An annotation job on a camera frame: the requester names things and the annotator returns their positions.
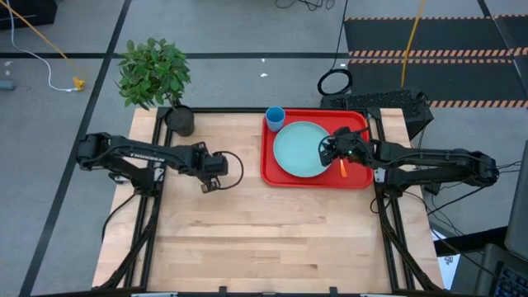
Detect black hanging cable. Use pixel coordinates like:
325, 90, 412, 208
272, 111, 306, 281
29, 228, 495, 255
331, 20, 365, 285
332, 0, 350, 71

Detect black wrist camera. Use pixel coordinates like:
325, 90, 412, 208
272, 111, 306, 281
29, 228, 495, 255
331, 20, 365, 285
205, 153, 229, 177
332, 126, 355, 144

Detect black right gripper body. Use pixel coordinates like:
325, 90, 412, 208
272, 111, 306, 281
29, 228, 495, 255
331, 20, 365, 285
318, 126, 375, 168

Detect teal round plate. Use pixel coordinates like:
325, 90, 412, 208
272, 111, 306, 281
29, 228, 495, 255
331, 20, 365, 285
272, 120, 333, 179

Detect black left camera cable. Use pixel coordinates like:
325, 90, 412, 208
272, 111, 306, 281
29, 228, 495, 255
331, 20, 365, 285
212, 149, 245, 191

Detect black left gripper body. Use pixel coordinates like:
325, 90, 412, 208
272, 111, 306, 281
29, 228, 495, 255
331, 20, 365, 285
191, 141, 223, 195

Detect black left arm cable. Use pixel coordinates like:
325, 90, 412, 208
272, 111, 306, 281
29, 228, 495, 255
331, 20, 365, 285
101, 193, 137, 243

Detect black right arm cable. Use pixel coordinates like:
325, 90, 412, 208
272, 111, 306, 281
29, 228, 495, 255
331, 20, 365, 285
427, 159, 524, 218

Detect thick yellow hanging cable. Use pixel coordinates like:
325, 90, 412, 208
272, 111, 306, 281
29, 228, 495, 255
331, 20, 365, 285
400, 0, 428, 88

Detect blue plastic cup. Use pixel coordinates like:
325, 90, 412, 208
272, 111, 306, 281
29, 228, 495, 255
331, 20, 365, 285
265, 106, 286, 133

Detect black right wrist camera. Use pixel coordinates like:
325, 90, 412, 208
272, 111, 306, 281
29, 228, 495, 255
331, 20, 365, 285
332, 126, 355, 144

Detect black keyboard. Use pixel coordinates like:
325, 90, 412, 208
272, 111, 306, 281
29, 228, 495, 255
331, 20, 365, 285
493, 262, 528, 297

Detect white floor cable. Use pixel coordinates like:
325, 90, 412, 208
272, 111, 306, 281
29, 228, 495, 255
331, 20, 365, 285
6, 0, 78, 92

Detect white paper sheet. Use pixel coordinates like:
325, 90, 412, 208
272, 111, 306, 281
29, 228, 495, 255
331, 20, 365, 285
436, 253, 462, 290

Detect black side desk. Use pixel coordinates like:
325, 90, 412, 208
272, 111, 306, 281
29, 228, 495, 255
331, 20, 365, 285
432, 225, 528, 297

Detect tangled black cables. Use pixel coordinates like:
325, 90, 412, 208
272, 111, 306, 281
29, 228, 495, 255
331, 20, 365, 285
274, 0, 336, 12

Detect thin yellow floor cable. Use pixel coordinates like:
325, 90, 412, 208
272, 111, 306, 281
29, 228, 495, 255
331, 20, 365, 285
0, 0, 82, 82

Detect black case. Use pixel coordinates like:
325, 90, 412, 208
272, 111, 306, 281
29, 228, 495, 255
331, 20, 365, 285
0, 0, 59, 31

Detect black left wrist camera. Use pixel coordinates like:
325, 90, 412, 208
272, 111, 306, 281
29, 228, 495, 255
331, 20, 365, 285
205, 153, 229, 177

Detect red plastic tray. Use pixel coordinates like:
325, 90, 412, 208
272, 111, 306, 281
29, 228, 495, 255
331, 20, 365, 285
259, 108, 375, 190

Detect green leafy plant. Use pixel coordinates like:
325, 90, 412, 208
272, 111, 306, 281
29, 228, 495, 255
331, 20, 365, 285
116, 37, 192, 111

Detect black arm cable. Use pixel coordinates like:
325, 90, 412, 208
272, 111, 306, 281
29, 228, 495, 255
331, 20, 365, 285
101, 193, 137, 243
427, 159, 524, 218

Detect black aluminium table frame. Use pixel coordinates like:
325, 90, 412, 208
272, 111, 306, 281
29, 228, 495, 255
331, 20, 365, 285
98, 106, 445, 297

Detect black hazard-striped floor mat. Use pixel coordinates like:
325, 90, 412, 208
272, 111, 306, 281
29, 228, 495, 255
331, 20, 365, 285
343, 15, 528, 109

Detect black plant pot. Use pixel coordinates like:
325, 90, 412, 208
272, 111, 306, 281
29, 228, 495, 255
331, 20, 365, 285
164, 105, 196, 138

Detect coiled black cable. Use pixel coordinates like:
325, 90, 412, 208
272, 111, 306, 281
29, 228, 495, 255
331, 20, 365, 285
316, 68, 354, 97

